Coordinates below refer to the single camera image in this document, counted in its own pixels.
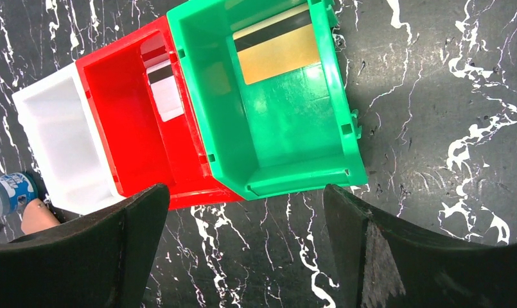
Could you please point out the brown leather card holder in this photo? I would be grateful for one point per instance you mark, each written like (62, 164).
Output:
(36, 217)

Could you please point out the white card in red bin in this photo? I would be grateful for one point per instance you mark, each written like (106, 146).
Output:
(159, 71)

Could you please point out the red plastic bin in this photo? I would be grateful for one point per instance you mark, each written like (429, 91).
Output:
(141, 149)

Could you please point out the green plastic bin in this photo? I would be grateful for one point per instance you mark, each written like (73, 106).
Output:
(289, 133)

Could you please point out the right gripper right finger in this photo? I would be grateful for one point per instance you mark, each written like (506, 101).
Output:
(385, 261)

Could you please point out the white plastic bin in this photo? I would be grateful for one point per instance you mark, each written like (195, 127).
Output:
(65, 141)

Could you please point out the gold card in green bin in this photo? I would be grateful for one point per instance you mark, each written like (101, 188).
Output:
(277, 45)

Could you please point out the blue patterned can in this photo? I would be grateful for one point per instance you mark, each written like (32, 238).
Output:
(16, 191)

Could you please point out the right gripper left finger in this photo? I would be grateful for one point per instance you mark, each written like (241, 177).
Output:
(102, 259)

